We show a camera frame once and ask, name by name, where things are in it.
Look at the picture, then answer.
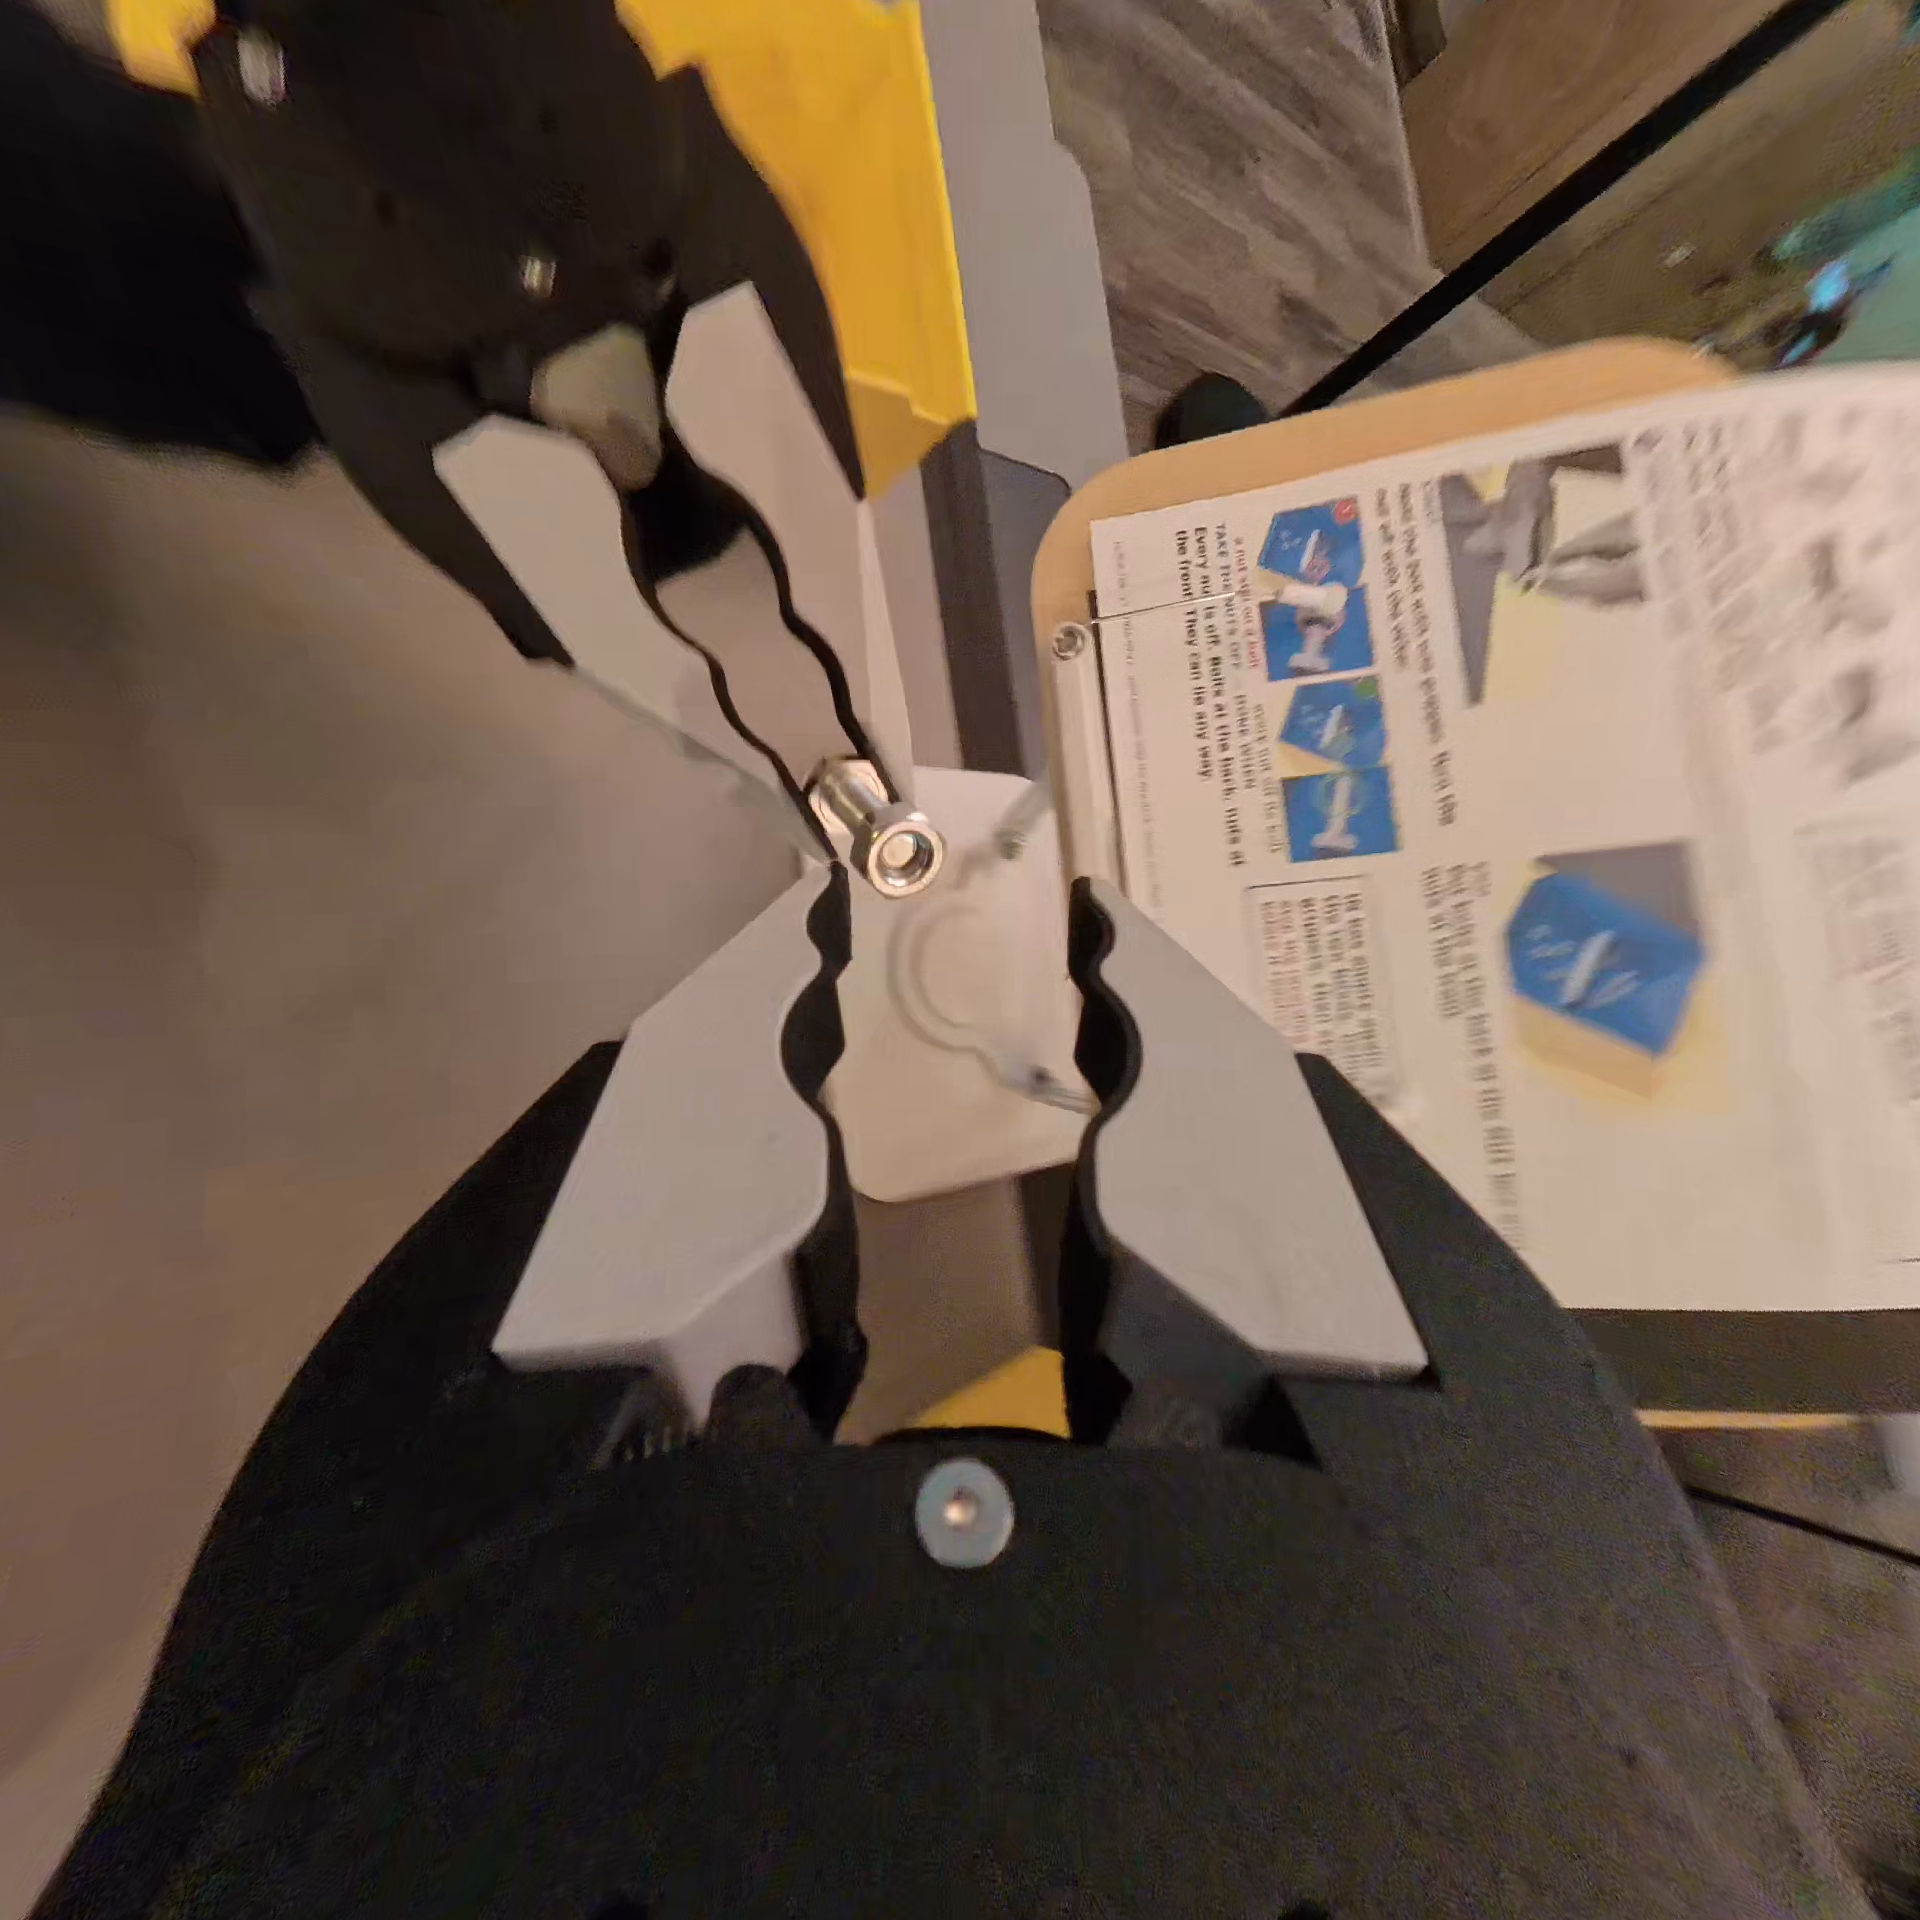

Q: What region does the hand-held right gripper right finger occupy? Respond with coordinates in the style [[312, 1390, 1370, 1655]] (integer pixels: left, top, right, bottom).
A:
[[1058, 875, 1429, 1446]]

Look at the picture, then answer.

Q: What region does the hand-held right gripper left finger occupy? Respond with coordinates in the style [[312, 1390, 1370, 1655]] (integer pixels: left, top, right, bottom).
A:
[[487, 862, 870, 1441]]

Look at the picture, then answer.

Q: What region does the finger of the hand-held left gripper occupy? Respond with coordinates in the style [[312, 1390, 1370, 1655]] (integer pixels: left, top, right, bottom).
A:
[[666, 278, 923, 791], [431, 325, 842, 873]]

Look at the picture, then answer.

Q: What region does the silver hex bolt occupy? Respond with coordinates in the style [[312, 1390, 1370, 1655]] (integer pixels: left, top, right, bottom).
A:
[[803, 755, 901, 847]]

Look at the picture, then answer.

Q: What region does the silver hex nut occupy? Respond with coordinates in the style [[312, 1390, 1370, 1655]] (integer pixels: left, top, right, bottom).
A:
[[847, 806, 949, 907]]

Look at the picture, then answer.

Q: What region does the instruction sheet on stand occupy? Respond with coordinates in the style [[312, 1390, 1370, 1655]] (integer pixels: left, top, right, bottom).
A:
[[1033, 337, 1920, 1428]]

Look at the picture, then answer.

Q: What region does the printed instruction sheet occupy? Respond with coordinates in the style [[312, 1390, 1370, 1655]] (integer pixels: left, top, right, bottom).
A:
[[1090, 360, 1920, 1315]]

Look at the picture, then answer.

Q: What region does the black slanted pole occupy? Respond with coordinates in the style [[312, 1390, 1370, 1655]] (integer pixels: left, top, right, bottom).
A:
[[1152, 0, 1861, 452]]

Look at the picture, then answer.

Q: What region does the cardboard box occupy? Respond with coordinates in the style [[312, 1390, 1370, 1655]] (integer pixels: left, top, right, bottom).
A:
[[1393, 0, 1920, 355]]

